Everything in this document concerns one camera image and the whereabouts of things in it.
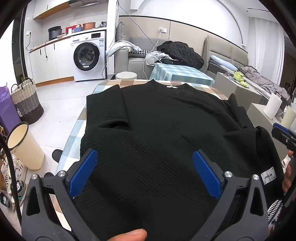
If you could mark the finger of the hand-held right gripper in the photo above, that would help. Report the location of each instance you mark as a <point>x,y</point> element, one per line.
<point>284,135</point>

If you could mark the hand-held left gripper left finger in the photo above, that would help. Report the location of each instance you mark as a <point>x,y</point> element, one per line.
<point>83,171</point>

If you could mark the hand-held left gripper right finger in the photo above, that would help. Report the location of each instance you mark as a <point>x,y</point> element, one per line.
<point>205,176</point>

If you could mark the black knit sweater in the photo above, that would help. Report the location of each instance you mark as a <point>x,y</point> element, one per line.
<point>161,127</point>

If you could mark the person's right hand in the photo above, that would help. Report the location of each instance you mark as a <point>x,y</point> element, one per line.
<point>288,176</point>

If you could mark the person's left hand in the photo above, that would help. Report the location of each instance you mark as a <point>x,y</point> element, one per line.
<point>131,236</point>

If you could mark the cream cylinder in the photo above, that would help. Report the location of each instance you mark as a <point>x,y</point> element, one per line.
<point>289,118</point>

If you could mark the beige low cabinet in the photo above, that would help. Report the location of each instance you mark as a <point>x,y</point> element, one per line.
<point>261,120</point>

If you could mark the black slipper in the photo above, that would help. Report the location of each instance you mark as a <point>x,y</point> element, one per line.
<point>49,174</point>
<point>57,155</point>

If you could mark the paper towel roll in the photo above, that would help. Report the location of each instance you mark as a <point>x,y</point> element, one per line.
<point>272,106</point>

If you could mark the plaid tablecloth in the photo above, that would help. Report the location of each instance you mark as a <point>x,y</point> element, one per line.
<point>76,129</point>

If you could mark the cream trash bin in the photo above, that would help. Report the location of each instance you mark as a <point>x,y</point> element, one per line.
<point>30,153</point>

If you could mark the grey duvet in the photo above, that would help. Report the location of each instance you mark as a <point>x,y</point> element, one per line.
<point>263,81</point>

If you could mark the beige bedside cabinet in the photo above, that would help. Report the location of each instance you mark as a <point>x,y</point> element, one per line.
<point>240,95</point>

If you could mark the white sneakers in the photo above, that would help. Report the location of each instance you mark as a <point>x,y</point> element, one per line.
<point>11,171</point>

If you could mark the green plush toy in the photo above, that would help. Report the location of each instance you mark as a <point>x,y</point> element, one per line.
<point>240,77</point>

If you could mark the white curtain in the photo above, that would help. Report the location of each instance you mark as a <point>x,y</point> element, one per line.
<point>269,51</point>

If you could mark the woven laundry basket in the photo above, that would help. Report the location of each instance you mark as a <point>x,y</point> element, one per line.
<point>27,104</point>

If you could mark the blue pillow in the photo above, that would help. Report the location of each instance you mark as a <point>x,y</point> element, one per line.
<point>222,61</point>

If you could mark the purple bag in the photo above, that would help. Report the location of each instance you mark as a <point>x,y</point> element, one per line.
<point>8,109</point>

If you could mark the bed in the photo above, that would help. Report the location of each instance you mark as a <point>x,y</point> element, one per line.
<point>222,55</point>

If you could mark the round white stool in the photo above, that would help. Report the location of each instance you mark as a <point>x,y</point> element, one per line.
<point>126,75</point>

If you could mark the blue checked cloth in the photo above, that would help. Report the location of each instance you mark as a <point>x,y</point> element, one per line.
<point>180,71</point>

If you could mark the white counter cabinets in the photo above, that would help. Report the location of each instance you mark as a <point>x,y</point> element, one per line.
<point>46,62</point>

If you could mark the grey sofa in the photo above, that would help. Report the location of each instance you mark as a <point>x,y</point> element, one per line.
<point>136,67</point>

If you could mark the dark flat pouch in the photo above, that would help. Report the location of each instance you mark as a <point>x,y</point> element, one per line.
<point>171,61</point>

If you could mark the black quilted jacket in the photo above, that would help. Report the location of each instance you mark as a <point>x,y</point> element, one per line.
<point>182,53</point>

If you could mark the white hoodie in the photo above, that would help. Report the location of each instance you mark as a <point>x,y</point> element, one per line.
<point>118,47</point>

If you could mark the light grey garment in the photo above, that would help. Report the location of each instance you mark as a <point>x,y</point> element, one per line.
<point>153,58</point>

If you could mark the houndstooth cushion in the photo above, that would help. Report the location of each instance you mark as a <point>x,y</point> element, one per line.
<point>138,52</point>

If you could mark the white washing machine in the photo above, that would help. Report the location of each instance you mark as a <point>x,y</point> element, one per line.
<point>97,37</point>

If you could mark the black cooking pot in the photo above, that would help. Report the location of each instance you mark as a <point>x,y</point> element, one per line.
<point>54,33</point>

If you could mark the black glass door cabinet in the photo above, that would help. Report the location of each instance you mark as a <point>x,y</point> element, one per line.
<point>18,46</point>

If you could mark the red box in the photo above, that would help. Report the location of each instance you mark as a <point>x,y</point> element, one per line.
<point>70,29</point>

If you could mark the grey pillow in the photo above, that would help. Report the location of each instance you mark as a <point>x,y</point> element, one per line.
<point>122,32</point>

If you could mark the copper pot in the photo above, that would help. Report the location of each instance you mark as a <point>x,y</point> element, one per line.
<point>89,26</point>

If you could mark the white upper cabinet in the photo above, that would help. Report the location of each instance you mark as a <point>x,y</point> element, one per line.
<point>50,8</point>

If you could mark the range hood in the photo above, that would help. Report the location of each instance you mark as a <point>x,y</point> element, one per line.
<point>90,2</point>

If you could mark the white wall outlet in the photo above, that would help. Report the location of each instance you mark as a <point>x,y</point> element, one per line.
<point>163,30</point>

